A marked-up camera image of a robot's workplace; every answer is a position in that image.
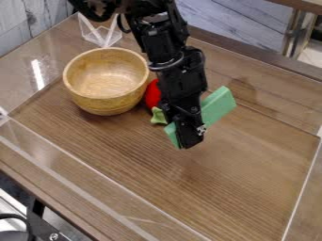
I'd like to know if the metal table leg background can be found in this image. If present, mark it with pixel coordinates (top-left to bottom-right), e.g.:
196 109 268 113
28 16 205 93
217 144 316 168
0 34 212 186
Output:
281 9 316 59

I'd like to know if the clear acrylic corner bracket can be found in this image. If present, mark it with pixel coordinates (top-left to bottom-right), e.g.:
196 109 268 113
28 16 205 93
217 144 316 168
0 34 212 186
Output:
76 13 121 48

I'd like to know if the brown wooden bowl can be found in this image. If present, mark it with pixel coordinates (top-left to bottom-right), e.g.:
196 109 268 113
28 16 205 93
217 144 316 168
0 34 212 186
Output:
62 47 149 116

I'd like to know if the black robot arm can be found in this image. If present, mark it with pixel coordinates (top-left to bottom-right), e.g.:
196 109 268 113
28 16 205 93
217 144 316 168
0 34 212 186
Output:
68 0 207 149

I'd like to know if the green block stick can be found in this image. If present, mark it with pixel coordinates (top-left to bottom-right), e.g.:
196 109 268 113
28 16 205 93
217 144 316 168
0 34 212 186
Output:
162 87 236 149

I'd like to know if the red plush strawberry toy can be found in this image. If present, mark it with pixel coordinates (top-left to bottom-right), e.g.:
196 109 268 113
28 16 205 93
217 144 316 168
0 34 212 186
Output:
144 79 166 125

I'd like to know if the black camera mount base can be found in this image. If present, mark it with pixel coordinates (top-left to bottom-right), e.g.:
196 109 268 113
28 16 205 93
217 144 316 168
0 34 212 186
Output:
0 196 72 241

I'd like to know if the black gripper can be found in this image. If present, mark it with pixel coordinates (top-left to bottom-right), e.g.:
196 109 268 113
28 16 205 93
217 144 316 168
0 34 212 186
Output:
157 47 207 149

